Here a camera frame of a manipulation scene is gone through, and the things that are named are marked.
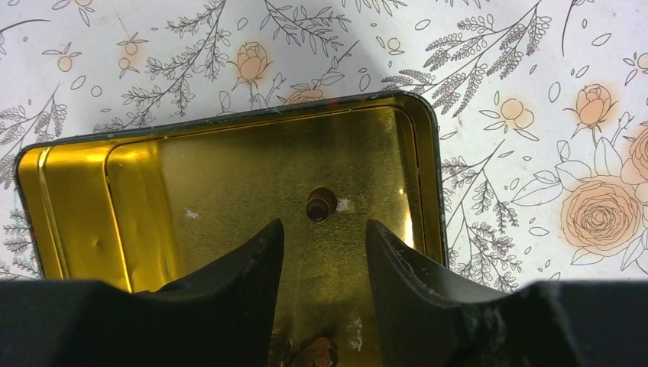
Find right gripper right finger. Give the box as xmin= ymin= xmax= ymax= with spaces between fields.
xmin=365 ymin=219 xmax=647 ymax=366

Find floral table cloth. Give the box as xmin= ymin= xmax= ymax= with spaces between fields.
xmin=1 ymin=1 xmax=647 ymax=291

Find dark chess piece in tin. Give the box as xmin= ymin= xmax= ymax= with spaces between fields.
xmin=267 ymin=333 xmax=291 ymax=367
xmin=293 ymin=337 xmax=339 ymax=367
xmin=306 ymin=187 xmax=338 ymax=222

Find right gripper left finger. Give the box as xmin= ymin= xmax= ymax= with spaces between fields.
xmin=1 ymin=219 xmax=284 ymax=366

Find gold metal tin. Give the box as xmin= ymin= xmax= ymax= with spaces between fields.
xmin=15 ymin=92 xmax=446 ymax=366

